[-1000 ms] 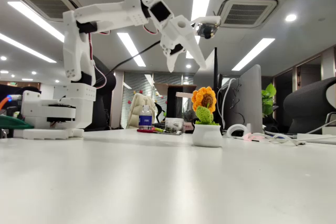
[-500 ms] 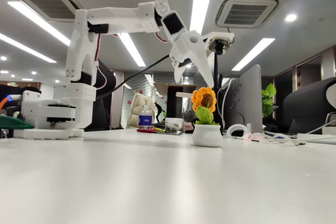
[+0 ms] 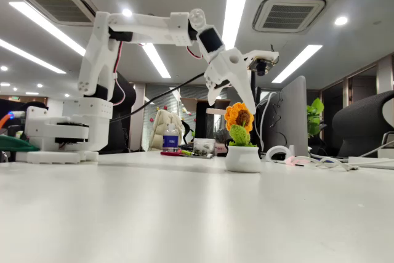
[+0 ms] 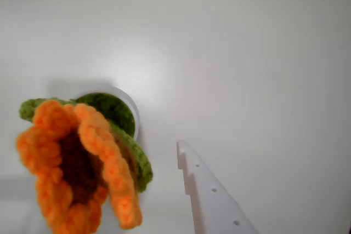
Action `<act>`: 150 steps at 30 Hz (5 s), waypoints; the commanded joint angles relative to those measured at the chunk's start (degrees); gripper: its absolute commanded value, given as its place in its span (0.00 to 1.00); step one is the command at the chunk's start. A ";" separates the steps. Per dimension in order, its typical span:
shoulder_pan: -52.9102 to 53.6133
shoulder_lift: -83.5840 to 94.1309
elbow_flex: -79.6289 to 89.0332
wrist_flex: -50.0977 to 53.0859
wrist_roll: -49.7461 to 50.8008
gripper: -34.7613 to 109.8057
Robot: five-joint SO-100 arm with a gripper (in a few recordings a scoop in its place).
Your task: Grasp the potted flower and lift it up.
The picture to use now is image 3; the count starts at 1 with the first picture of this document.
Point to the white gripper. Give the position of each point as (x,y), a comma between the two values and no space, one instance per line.
(226,65)

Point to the crochet sunflower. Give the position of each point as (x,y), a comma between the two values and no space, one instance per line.
(243,158)

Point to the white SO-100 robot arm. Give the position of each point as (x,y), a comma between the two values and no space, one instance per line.
(147,30)

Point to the thin black-edged monitor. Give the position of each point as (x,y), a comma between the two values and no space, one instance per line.
(253,84)

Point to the brown cardboard box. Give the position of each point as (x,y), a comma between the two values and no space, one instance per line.
(192,104)

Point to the small pink box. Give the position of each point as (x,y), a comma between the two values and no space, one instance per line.
(221,149)

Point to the clear plastic container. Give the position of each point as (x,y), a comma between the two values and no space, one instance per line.
(203,147)

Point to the grey monitor back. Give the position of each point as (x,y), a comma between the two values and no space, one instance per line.
(292,112)

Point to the long ceiling light strip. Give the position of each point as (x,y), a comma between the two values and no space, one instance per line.
(157,61)
(297,63)
(235,4)

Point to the green highlighter pen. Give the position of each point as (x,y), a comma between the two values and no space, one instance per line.
(187,152)

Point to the cream padded jacket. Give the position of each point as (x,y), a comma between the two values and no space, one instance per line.
(160,127)

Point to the clear bottle with blue label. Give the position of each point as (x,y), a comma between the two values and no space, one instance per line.
(170,143)

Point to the red pen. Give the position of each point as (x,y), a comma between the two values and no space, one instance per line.
(170,153)

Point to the green leafy plant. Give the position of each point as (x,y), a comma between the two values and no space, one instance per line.
(314,118)

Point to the pink translucent object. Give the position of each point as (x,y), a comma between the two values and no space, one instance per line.
(297,160)

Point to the ceiling air conditioner vent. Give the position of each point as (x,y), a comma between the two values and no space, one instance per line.
(289,13)
(61,7)

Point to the black mesh office chair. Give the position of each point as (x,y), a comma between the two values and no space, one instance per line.
(126,99)
(360,121)

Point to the round ceiling downlight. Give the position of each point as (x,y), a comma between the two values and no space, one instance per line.
(341,20)

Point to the white flat power strip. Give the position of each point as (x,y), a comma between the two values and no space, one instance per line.
(369,162)

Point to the green flat object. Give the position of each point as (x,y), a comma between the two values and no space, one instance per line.
(15,144)

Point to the black wrist camera white mount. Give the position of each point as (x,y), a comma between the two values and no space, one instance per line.
(261,63)

